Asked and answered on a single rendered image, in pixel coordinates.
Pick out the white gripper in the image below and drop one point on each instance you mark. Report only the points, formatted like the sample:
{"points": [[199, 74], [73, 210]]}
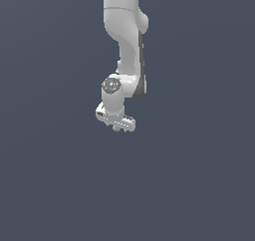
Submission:
{"points": [[114, 118]]}

